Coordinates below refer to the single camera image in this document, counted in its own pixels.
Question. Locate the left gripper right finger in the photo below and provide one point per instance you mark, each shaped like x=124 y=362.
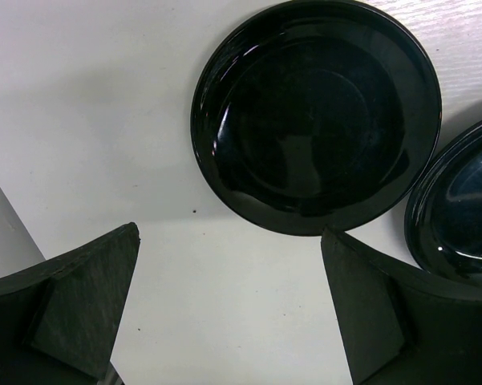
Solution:
x=400 y=324

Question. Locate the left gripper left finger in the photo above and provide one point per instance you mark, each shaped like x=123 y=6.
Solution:
x=59 y=319

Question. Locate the black plate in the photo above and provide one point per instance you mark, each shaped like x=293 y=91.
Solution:
x=443 y=218
x=314 y=114

